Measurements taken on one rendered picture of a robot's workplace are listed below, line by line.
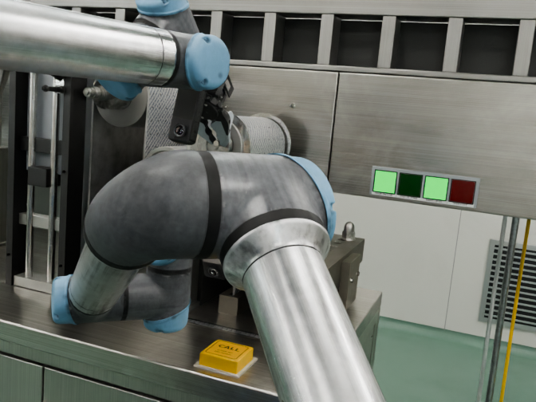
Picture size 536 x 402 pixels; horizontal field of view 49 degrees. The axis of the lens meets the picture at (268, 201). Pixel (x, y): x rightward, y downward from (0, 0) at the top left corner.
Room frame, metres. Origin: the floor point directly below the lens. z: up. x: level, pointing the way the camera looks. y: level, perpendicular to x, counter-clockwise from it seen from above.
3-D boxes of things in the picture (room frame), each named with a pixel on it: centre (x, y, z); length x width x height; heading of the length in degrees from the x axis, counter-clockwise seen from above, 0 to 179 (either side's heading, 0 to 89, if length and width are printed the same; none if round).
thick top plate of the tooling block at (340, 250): (1.31, -0.11, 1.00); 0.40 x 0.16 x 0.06; 159
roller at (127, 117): (1.43, 0.30, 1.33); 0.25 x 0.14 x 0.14; 159
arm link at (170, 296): (0.94, 0.17, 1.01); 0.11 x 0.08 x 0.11; 115
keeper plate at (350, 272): (1.29, -0.20, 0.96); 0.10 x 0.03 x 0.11; 159
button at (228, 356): (0.94, 0.05, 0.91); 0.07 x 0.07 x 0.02; 69
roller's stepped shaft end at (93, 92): (1.23, 0.38, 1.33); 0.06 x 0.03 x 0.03; 159
